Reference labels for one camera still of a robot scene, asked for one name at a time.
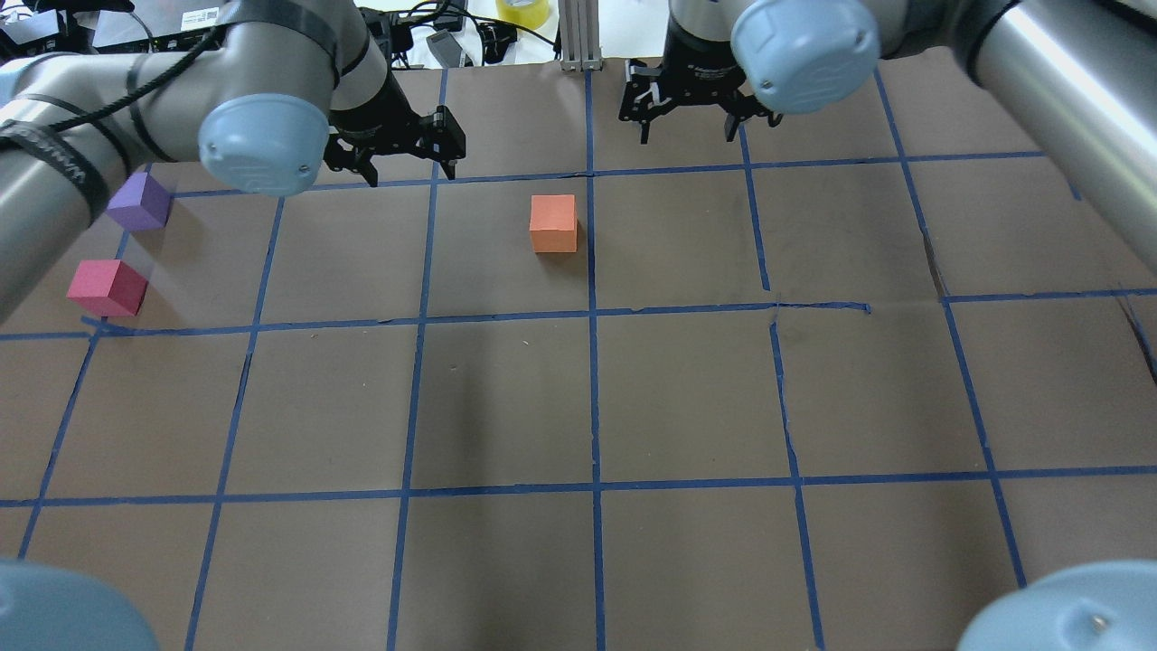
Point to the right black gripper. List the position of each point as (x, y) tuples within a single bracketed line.
[(698, 67)]

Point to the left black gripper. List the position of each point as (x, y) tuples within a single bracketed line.
[(378, 110)]

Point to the orange foam block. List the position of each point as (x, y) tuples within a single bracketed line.
[(553, 225)]

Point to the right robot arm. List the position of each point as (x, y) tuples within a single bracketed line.
[(892, 369)]

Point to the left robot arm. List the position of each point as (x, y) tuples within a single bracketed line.
[(274, 92)]

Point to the grey power adapter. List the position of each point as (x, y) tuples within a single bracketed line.
[(447, 51)]

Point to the yellow tape roll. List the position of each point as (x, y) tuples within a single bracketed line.
[(531, 14)]

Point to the purple foam block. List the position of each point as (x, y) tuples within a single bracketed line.
[(140, 204)]

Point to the pink foam block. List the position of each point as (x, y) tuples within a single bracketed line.
[(107, 288)]

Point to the aluminium frame post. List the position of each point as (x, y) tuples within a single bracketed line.
[(579, 36)]

